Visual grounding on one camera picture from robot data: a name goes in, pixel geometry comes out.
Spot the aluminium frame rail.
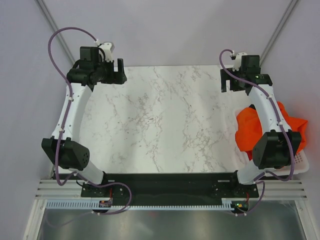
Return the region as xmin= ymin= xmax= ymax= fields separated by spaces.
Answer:
xmin=35 ymin=180 xmax=307 ymax=200

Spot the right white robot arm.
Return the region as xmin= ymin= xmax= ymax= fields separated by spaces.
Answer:
xmin=220 ymin=49 xmax=302 ymax=197

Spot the blue slotted cable duct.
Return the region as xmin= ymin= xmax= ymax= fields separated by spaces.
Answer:
xmin=45 ymin=199 xmax=234 ymax=211

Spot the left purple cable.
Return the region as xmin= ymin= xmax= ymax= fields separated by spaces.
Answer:
xmin=47 ymin=26 xmax=133 ymax=216

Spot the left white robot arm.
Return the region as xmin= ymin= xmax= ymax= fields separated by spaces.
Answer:
xmin=41 ymin=42 xmax=127 ymax=197

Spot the right aluminium corner post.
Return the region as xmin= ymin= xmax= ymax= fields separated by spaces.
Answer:
xmin=259 ymin=0 xmax=300 ymax=66

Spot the aluminium corner post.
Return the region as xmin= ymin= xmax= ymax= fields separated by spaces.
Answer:
xmin=259 ymin=0 xmax=300 ymax=66
xmin=35 ymin=0 xmax=75 ymax=65

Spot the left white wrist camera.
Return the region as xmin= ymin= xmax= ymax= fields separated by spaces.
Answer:
xmin=98 ymin=42 xmax=115 ymax=62

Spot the orange t shirt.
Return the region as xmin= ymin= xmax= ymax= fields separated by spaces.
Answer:
xmin=235 ymin=101 xmax=308 ymax=161

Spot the left aluminium corner post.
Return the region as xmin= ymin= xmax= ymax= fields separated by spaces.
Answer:
xmin=35 ymin=0 xmax=75 ymax=65

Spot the white plastic basket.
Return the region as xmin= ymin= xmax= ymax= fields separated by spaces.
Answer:
xmin=233 ymin=107 xmax=311 ymax=177

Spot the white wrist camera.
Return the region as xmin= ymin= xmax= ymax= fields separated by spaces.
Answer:
xmin=98 ymin=42 xmax=115 ymax=62
xmin=230 ymin=51 xmax=248 ymax=72

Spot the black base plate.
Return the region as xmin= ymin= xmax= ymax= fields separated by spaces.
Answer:
xmin=81 ymin=172 xmax=259 ymax=207

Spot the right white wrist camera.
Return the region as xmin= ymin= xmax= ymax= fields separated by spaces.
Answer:
xmin=230 ymin=51 xmax=248 ymax=72

